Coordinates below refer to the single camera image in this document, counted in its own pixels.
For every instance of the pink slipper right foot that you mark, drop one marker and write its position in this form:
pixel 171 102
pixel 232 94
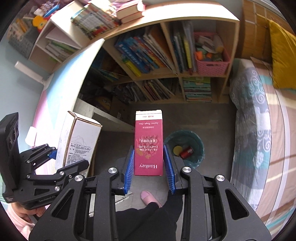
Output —
pixel 148 198

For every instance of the person's left hand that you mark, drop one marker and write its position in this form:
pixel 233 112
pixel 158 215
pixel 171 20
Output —
pixel 26 214

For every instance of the pink blue marathon towel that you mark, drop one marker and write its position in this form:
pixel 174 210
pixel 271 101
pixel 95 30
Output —
pixel 59 98

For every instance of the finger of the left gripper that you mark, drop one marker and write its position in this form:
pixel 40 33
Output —
pixel 37 156
pixel 61 175

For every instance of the patterned bed quilt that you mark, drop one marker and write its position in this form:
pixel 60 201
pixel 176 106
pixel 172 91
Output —
pixel 263 168

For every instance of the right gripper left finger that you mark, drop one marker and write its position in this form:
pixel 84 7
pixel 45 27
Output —
pixel 127 172

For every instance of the pink plastic basket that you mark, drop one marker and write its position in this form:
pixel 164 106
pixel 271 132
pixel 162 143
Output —
pixel 211 56

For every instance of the red drink can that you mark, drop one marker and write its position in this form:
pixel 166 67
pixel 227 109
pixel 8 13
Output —
pixel 187 152

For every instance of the maroon pink Hankey box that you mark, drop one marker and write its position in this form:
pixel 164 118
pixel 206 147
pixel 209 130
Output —
pixel 148 143

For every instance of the white desk lamp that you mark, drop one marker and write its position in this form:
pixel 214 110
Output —
pixel 35 76

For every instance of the stacked books on shelf top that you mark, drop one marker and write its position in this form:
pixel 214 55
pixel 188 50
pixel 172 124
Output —
pixel 133 10

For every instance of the teal trash bin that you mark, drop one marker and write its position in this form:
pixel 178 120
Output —
pixel 188 146

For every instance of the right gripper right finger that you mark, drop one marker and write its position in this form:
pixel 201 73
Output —
pixel 171 169

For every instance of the wooden bookshelf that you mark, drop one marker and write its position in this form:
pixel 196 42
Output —
pixel 150 59

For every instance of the yellow pillow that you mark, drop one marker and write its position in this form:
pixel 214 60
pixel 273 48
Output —
pixel 283 55

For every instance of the white sketch box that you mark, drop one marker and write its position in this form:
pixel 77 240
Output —
pixel 78 139

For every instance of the black trouser leg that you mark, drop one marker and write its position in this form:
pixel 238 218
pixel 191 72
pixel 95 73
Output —
pixel 151 222

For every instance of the yellow red toy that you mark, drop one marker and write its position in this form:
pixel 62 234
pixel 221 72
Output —
pixel 39 22

